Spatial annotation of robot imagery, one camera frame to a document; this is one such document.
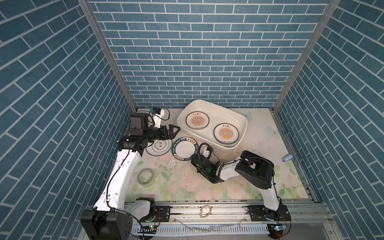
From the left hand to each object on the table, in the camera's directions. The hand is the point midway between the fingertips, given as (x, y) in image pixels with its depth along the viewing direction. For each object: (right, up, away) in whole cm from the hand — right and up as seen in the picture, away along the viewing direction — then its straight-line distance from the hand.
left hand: (173, 128), depth 73 cm
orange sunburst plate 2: (+32, -5, +32) cm, 45 cm away
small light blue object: (+68, -19, +19) cm, 73 cm away
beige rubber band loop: (+14, -43, +3) cm, 45 cm away
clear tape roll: (-18, -29, +13) cm, 37 cm away
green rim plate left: (+2, -15, +26) cm, 30 cm away
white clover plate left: (-14, -14, +26) cm, 32 cm away
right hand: (+6, -18, +19) cm, 27 cm away
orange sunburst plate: (+12, +5, +39) cm, 41 cm away
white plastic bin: (+26, +7, +40) cm, 48 cm away
